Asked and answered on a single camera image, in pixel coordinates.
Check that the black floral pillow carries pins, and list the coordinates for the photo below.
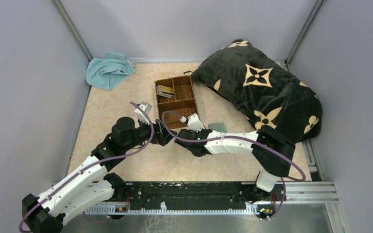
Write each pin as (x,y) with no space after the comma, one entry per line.
(267,94)

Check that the green leather card holder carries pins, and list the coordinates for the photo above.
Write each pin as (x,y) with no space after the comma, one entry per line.
(219,127)

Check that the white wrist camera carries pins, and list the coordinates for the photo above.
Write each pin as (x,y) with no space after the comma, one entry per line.
(142,110)
(193,122)

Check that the brown woven divided basket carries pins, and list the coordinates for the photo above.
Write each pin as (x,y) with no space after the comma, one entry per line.
(183,102)

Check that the gold card stack in basket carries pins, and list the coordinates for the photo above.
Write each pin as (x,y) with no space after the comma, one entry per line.
(165,91)

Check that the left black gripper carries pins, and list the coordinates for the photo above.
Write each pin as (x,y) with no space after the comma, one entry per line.
(165,140)

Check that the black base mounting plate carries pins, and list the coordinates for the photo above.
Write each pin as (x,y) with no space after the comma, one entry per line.
(194,196)

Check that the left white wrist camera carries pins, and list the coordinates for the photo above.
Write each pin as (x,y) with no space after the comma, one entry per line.
(142,110)

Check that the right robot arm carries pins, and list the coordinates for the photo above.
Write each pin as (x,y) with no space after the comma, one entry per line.
(270,148)

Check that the light blue cloth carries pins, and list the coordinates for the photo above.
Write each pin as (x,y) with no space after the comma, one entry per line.
(106,73)

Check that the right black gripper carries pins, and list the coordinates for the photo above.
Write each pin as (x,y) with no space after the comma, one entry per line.
(197,133)

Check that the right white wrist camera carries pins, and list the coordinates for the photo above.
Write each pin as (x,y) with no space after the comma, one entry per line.
(193,122)

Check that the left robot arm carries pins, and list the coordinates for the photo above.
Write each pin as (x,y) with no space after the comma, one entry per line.
(92,182)

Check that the aluminium frame rail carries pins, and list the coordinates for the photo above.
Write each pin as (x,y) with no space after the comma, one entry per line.
(295,193)

